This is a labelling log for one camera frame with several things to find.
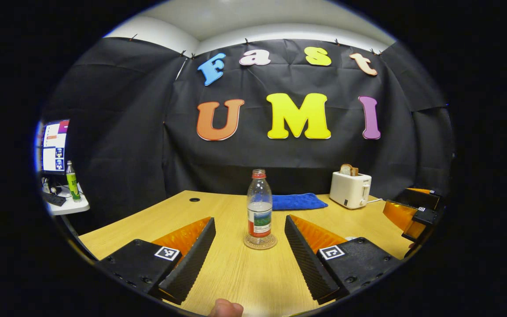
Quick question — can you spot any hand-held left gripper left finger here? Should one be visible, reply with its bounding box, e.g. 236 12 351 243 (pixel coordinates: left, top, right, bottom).
97 217 217 305

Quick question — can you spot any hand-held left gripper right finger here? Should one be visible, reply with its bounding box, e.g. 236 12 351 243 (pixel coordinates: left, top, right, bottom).
284 215 401 305

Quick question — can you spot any round brown coaster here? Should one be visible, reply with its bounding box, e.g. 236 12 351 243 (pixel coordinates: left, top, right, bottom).
243 233 278 251

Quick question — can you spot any clear plastic water bottle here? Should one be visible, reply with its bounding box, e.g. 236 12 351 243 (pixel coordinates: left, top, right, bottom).
247 169 273 246

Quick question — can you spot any green drink bottle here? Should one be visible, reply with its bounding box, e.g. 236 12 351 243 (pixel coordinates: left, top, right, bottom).
66 160 81 202

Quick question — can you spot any blue towel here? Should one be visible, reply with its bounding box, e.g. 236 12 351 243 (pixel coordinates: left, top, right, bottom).
271 193 329 211

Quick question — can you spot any white toaster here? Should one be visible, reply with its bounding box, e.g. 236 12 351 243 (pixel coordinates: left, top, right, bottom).
329 171 372 210

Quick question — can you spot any white side desk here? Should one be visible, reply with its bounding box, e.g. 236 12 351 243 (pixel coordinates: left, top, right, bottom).
42 184 90 216

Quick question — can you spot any black keyboard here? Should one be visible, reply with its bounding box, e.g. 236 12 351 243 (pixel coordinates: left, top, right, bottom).
41 191 67 207

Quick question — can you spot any computer monitor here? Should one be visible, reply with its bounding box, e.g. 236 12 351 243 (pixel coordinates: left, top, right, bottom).
38 119 70 176

